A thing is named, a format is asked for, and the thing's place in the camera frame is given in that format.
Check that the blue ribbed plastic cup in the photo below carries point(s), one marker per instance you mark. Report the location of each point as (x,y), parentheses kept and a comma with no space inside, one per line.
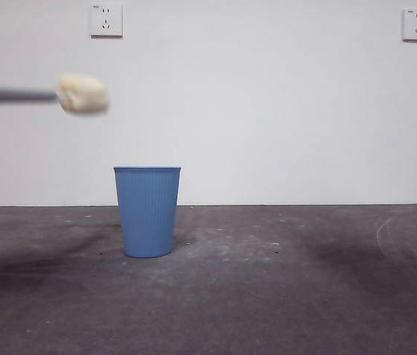
(147,214)

